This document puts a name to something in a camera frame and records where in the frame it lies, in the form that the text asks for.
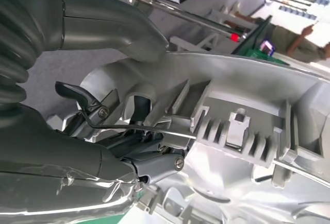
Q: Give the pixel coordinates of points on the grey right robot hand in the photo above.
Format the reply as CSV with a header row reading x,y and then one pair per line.
x,y
51,181

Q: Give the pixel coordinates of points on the green workbench mat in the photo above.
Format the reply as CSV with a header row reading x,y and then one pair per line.
x,y
108,219

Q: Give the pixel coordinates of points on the white table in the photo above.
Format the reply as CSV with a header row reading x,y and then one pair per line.
x,y
219,16

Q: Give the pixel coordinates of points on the person holding phone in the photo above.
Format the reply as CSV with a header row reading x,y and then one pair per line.
x,y
296,45

